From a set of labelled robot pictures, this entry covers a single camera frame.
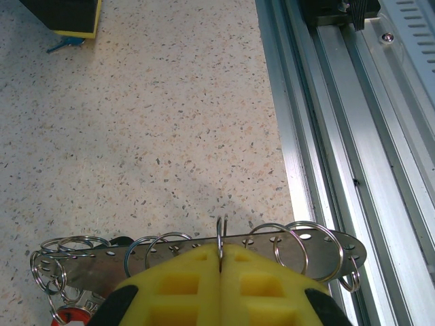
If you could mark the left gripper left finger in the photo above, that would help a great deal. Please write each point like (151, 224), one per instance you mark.
(176, 295)

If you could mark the blue key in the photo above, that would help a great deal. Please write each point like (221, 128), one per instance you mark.
(69, 43)

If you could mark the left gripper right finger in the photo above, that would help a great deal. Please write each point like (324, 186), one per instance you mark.
(272, 295)

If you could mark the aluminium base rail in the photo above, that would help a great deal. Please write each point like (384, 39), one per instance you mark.
(340, 136)

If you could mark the black key fob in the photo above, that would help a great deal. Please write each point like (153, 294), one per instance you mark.
(119, 240)

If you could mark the metal key plate with rings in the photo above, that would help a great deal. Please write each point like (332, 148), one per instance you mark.
(102, 268)

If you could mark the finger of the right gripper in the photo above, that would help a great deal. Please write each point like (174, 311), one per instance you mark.
(64, 13)

